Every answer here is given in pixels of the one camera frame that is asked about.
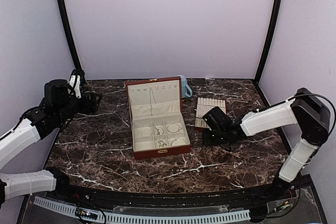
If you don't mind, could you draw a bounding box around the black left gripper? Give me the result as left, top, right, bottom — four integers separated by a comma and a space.
55, 92, 101, 123

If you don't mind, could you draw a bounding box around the red jewelry display tray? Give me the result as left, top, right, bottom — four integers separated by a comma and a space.
194, 98, 226, 131

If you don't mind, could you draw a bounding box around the gold crystal pendant earring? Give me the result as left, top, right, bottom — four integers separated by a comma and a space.
156, 139, 167, 148

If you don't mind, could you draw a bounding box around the red jewelry box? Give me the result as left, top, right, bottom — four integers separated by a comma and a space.
125, 77, 192, 160

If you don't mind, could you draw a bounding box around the light blue faceted mug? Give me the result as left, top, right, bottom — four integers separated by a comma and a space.
178, 75, 193, 98

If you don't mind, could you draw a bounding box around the thin chain hung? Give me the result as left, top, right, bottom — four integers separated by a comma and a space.
149, 87, 156, 115

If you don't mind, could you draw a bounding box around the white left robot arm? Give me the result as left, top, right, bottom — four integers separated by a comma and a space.
1, 69, 102, 203

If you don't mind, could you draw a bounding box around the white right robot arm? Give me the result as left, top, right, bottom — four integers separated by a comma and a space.
202, 88, 335, 200

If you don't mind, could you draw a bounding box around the silver bangle back right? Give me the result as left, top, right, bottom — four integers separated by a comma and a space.
166, 123, 183, 134

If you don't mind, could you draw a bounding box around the silver bangle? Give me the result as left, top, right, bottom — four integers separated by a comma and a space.
140, 127, 153, 137
169, 137, 187, 146
166, 123, 183, 134

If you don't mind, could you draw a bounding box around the silver bangle front right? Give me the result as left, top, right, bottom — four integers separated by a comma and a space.
169, 137, 187, 146

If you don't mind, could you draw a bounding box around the silver bangle front left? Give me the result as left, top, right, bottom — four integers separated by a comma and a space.
140, 127, 153, 137

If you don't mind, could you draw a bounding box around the white perforated cable rail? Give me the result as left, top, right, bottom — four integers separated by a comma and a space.
33, 196, 250, 223

